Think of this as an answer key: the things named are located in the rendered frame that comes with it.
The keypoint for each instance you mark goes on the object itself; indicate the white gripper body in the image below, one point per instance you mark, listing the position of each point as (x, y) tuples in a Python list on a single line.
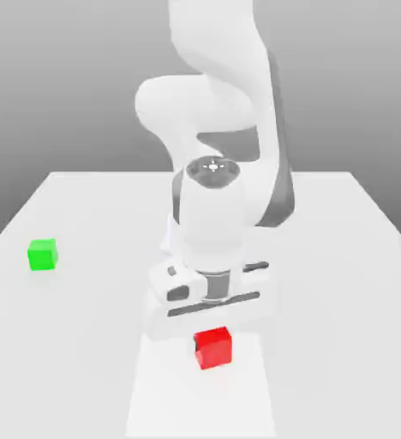
[(217, 317)]

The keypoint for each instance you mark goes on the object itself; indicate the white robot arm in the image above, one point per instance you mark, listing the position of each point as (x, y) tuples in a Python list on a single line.
[(214, 212)]

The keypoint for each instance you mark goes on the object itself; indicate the small red cube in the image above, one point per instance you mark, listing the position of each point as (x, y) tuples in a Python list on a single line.
[(213, 349)]

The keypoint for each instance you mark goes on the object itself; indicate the small green cube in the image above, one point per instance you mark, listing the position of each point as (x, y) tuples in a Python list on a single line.
[(42, 255)]

